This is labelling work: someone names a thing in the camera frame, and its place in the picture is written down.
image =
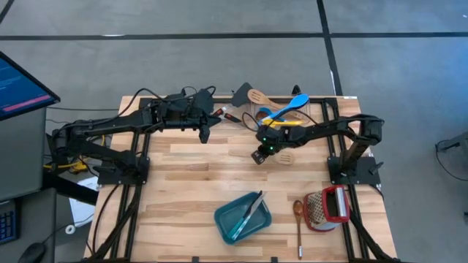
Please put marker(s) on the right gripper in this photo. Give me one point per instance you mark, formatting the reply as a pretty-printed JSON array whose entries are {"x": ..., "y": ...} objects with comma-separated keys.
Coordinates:
[{"x": 274, "y": 139}]

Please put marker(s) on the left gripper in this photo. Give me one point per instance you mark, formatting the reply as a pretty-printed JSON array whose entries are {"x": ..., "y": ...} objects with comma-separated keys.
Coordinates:
[{"x": 179, "y": 115}]

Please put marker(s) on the square black spatula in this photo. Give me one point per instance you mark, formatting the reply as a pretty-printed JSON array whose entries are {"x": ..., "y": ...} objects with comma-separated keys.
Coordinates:
[{"x": 241, "y": 95}]

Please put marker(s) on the dark brown wooden spoon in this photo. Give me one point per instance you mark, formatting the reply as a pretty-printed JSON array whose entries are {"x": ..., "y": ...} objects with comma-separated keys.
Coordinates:
[{"x": 260, "y": 116}]

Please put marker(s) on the yellow silicone spoon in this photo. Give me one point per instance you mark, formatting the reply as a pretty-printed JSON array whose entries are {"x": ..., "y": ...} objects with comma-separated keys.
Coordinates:
[{"x": 289, "y": 123}]

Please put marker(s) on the slim white utensil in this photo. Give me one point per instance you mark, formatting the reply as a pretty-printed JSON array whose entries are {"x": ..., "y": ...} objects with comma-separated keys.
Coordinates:
[{"x": 259, "y": 206}]

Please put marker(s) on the long blue silicone spoon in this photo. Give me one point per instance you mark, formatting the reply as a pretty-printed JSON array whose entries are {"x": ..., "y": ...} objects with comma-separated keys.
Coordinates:
[{"x": 298, "y": 100}]

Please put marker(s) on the teal plastic bin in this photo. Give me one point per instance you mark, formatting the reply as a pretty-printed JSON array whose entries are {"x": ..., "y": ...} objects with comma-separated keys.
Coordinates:
[{"x": 226, "y": 219}]

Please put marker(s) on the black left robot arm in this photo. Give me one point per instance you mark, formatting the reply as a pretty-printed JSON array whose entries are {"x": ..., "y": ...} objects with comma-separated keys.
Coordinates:
[{"x": 109, "y": 124}]

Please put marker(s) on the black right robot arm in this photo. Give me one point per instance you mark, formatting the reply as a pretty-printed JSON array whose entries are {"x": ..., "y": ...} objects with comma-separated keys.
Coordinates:
[{"x": 329, "y": 128}]

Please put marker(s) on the metal-tipped dark wooden spoon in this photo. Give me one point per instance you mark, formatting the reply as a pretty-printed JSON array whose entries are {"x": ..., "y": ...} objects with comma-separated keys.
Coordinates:
[{"x": 298, "y": 208}]

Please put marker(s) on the red-framed box grater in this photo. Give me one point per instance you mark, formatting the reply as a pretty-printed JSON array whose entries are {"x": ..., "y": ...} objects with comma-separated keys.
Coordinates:
[{"x": 321, "y": 212}]

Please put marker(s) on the white paper sheet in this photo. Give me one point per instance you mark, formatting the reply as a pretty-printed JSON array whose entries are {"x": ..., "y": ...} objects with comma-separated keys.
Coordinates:
[{"x": 82, "y": 208}]

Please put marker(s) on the computer monitor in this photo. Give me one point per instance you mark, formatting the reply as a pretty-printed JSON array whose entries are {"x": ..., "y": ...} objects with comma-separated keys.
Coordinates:
[{"x": 18, "y": 91}]

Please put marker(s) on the black computer mouse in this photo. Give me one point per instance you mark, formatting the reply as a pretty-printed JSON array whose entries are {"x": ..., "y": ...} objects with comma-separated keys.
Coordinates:
[{"x": 33, "y": 252}]

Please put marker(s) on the black keyboard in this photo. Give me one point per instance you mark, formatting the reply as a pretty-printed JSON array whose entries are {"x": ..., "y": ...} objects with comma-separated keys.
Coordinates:
[{"x": 7, "y": 221}]

